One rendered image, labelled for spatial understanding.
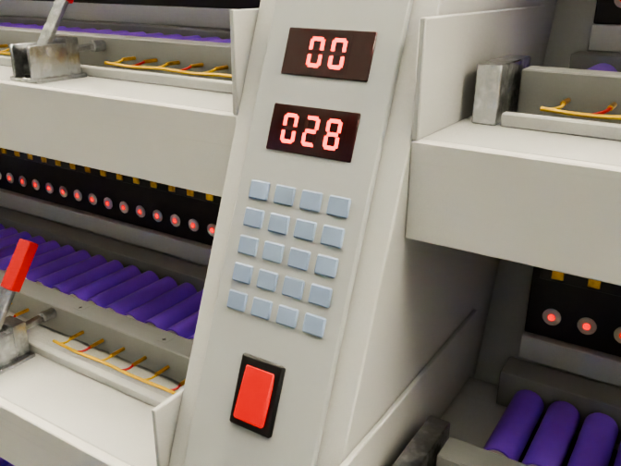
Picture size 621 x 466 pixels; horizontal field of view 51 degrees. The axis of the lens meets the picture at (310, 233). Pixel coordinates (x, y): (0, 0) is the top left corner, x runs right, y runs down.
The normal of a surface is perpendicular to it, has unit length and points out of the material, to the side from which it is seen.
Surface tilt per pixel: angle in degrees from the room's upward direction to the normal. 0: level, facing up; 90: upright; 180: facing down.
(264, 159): 90
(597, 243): 111
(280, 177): 90
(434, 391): 90
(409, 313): 90
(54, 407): 21
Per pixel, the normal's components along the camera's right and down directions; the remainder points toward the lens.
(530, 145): 0.01, -0.93
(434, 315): 0.85, 0.20
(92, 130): -0.53, 0.30
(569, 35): -0.49, -0.06
